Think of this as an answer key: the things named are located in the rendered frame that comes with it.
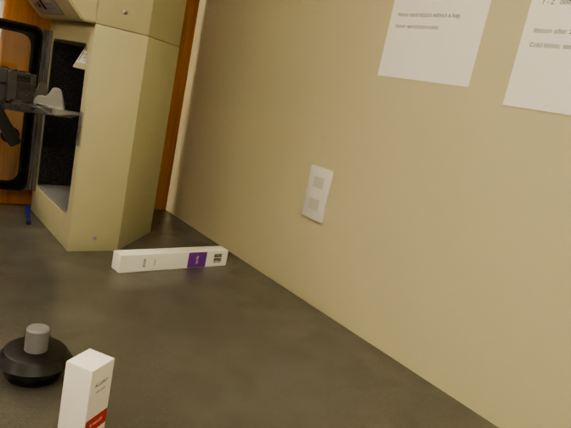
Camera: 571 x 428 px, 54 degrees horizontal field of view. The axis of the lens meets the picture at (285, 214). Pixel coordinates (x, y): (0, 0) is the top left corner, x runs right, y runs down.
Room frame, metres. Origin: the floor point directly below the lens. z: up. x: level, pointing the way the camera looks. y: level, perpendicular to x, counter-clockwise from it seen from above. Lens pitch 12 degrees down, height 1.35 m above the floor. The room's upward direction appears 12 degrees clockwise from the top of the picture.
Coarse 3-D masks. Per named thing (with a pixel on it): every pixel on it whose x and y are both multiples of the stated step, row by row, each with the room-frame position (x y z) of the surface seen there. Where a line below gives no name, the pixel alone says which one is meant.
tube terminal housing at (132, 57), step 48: (144, 0) 1.17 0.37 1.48; (96, 48) 1.12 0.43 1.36; (144, 48) 1.18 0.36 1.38; (96, 96) 1.13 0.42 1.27; (144, 96) 1.21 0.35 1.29; (96, 144) 1.14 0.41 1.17; (144, 144) 1.25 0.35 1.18; (96, 192) 1.14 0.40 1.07; (144, 192) 1.30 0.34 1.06; (96, 240) 1.15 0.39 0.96
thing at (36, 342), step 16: (32, 336) 0.63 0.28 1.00; (48, 336) 0.65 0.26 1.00; (0, 352) 0.63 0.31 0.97; (16, 352) 0.63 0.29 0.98; (32, 352) 0.63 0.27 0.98; (48, 352) 0.64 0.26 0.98; (64, 352) 0.65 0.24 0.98; (0, 368) 0.60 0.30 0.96; (16, 368) 0.60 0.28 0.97; (32, 368) 0.61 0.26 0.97; (48, 368) 0.62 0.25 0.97; (64, 368) 0.63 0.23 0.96; (16, 384) 0.61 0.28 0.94; (32, 384) 0.61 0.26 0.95
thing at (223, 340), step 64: (0, 256) 1.01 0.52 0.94; (64, 256) 1.08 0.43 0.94; (0, 320) 0.76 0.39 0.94; (64, 320) 0.81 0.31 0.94; (128, 320) 0.85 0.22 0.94; (192, 320) 0.90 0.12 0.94; (256, 320) 0.96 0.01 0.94; (320, 320) 1.03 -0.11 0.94; (0, 384) 0.61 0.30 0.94; (128, 384) 0.67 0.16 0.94; (192, 384) 0.70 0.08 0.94; (256, 384) 0.73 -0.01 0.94; (320, 384) 0.77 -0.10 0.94; (384, 384) 0.82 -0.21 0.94
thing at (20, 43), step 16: (0, 32) 1.29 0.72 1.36; (16, 32) 1.31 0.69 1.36; (0, 48) 1.29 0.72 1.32; (16, 48) 1.31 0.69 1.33; (0, 64) 1.30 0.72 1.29; (16, 64) 1.31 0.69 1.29; (16, 112) 1.32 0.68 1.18; (16, 128) 1.32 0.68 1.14; (0, 144) 1.31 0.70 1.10; (0, 160) 1.31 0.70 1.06; (16, 160) 1.33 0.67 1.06; (0, 176) 1.31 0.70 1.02
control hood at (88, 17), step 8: (56, 0) 1.14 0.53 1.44; (64, 0) 1.10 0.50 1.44; (72, 0) 1.08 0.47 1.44; (80, 0) 1.09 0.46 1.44; (88, 0) 1.10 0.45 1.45; (96, 0) 1.11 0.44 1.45; (64, 8) 1.14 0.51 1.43; (72, 8) 1.10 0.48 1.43; (80, 8) 1.09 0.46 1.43; (88, 8) 1.10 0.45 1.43; (96, 8) 1.12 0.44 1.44; (40, 16) 1.34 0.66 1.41; (48, 16) 1.28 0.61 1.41; (56, 16) 1.23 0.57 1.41; (64, 16) 1.18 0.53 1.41; (72, 16) 1.13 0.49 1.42; (80, 16) 1.10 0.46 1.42; (88, 16) 1.11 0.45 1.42
